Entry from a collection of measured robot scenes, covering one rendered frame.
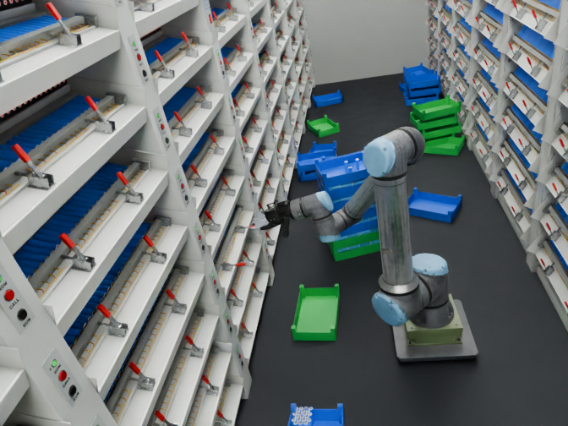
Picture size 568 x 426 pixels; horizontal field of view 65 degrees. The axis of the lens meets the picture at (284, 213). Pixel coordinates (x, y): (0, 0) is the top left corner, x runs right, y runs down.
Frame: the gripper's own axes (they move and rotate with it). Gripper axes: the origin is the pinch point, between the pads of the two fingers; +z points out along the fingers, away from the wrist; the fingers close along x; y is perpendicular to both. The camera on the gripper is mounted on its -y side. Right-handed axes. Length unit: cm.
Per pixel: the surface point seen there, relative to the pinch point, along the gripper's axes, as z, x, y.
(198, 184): -1.4, 27.6, 39.0
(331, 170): -31, -54, -11
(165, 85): -13, 35, 75
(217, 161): -2.9, 7.3, 37.5
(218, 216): 3.5, 17.9, 19.3
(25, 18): -5, 63, 105
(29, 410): -1, 122, 46
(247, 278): 11.4, 9.6, -19.8
